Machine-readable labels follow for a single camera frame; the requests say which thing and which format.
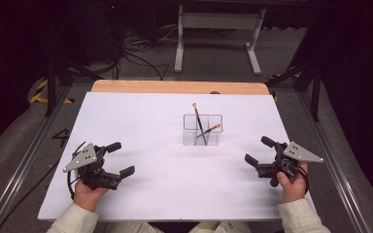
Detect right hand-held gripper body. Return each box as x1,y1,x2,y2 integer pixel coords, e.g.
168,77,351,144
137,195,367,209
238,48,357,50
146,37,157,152
256,141,324,188

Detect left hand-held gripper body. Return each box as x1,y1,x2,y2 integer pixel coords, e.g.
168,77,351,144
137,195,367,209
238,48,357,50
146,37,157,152
62,143,122,191

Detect black makeup brush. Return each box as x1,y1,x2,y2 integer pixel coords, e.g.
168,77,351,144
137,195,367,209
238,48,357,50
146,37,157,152
196,122,222,140
191,102,208,146

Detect clear acrylic organizer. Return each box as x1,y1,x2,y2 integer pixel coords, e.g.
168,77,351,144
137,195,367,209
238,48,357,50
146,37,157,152
183,113,224,147

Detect person's right hand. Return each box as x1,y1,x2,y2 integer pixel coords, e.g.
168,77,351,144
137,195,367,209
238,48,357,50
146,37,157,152
276,162,309,204

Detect person's left hand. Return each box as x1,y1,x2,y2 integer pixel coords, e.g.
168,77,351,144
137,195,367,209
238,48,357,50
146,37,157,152
73,180,110,212

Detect white table mat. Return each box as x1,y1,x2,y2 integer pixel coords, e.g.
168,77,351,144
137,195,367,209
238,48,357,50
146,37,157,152
37,91,317,222

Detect black tripod stand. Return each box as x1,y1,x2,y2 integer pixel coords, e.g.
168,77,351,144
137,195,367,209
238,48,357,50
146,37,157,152
43,54,105,117
265,61,322,122

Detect person's lap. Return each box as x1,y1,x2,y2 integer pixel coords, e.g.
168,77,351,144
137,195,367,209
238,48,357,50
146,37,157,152
105,220,254,233

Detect yellow black floor tape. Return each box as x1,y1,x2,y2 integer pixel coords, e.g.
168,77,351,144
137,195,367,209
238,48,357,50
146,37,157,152
28,79,76,105

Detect white metal stand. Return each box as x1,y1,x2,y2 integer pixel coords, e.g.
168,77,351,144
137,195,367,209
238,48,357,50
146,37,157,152
174,4,267,76

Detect right hand-held gripper cable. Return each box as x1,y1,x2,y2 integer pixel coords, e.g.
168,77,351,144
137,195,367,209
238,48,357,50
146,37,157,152
295,164,311,195

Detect hand-held gripper cable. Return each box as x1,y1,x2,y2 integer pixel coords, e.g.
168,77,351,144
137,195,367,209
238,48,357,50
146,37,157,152
0,141,86,233
295,164,311,195

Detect aluminium floor rail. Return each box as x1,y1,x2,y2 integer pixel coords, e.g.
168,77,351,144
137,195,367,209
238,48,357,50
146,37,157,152
0,85,72,233
295,91,370,233

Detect left hand-held gripper cable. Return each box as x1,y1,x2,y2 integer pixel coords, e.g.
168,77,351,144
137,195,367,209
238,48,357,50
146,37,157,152
0,141,86,233

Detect black floor cables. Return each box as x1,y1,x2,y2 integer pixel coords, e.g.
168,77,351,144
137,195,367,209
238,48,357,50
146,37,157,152
110,25,171,82

